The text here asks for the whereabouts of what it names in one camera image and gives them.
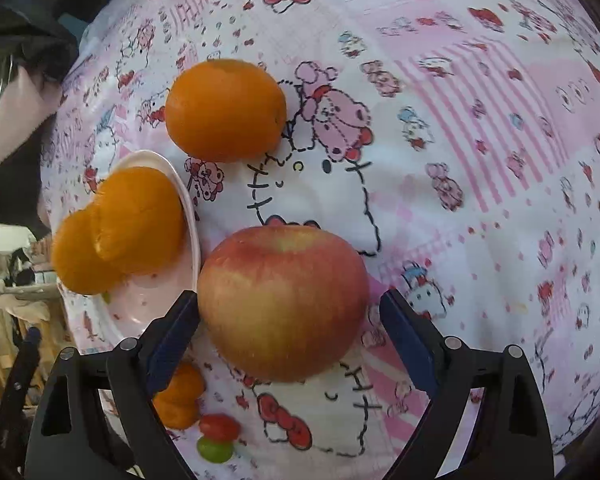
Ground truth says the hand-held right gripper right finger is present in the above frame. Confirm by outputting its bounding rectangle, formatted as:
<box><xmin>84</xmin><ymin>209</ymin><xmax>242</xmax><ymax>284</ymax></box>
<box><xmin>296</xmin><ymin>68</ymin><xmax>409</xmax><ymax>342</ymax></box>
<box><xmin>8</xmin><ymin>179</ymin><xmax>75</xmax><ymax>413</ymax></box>
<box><xmin>379</xmin><ymin>288</ymin><xmax>557</xmax><ymax>480</ymax></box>

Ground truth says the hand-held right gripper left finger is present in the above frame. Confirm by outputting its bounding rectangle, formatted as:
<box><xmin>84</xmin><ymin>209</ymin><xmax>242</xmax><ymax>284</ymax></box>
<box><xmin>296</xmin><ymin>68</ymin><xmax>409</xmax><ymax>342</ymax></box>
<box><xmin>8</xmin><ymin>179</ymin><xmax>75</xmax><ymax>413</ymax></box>
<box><xmin>24</xmin><ymin>289</ymin><xmax>201</xmax><ymax>480</ymax></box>

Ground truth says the small orange mandarin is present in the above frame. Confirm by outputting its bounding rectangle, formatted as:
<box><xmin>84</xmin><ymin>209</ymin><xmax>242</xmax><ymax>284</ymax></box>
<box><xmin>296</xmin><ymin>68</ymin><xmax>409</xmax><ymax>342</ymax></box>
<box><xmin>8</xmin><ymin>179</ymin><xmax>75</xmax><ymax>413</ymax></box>
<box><xmin>167</xmin><ymin>362</ymin><xmax>206</xmax><ymax>406</ymax></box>
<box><xmin>152</xmin><ymin>394</ymin><xmax>201</xmax><ymax>431</ymax></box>

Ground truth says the white plate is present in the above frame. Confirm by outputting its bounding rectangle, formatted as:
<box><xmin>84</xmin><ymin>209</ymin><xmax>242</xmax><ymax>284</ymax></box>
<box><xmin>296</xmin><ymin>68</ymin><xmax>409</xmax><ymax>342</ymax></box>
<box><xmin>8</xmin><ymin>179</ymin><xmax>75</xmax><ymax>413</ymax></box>
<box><xmin>92</xmin><ymin>150</ymin><xmax>201</xmax><ymax>341</ymax></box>

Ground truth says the red cherry tomato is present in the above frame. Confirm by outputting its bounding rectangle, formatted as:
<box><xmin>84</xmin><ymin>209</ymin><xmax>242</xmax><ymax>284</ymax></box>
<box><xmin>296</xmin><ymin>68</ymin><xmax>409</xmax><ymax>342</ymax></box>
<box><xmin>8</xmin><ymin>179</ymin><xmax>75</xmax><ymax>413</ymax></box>
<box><xmin>199</xmin><ymin>414</ymin><xmax>242</xmax><ymax>442</ymax></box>

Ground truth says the red yellow apple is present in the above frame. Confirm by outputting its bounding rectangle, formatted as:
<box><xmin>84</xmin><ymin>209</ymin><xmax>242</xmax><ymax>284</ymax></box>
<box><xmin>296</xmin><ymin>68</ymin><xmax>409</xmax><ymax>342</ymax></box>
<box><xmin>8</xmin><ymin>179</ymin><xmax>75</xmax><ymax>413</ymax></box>
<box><xmin>197</xmin><ymin>225</ymin><xmax>371</xmax><ymax>383</ymax></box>

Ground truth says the green grape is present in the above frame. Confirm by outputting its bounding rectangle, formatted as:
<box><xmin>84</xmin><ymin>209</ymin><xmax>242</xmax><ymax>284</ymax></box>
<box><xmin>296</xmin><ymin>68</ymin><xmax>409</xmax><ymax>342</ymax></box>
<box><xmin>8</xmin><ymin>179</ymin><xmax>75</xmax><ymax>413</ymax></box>
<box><xmin>196</xmin><ymin>437</ymin><xmax>235</xmax><ymax>465</ymax></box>

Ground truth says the large orange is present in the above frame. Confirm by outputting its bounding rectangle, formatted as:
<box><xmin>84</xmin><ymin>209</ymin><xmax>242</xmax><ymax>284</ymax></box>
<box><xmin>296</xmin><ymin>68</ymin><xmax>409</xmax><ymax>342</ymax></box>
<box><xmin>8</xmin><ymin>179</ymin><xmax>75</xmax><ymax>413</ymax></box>
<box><xmin>165</xmin><ymin>58</ymin><xmax>288</xmax><ymax>163</ymax></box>
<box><xmin>50</xmin><ymin>207</ymin><xmax>126</xmax><ymax>296</ymax></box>
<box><xmin>91</xmin><ymin>167</ymin><xmax>186</xmax><ymax>276</ymax></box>

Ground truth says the pink cartoon printed blanket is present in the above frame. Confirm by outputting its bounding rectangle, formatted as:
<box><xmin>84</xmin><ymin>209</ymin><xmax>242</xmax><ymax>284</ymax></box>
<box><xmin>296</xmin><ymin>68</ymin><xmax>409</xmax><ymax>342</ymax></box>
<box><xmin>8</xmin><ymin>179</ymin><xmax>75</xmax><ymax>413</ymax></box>
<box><xmin>40</xmin><ymin>0</ymin><xmax>600</xmax><ymax>480</ymax></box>

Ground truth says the black pink-lined cloth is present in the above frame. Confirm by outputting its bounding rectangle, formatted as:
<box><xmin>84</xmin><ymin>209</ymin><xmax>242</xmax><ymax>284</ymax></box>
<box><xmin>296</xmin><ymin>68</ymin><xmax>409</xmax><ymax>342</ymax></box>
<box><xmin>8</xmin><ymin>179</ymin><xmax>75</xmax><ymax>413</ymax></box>
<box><xmin>0</xmin><ymin>60</ymin><xmax>63</xmax><ymax>241</ymax></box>

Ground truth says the dark cloth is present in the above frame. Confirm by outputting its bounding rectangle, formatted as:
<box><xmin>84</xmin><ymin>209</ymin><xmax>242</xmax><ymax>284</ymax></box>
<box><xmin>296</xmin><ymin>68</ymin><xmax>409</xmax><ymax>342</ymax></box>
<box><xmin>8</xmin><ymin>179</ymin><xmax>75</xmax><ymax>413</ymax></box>
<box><xmin>0</xmin><ymin>0</ymin><xmax>118</xmax><ymax>81</ymax></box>

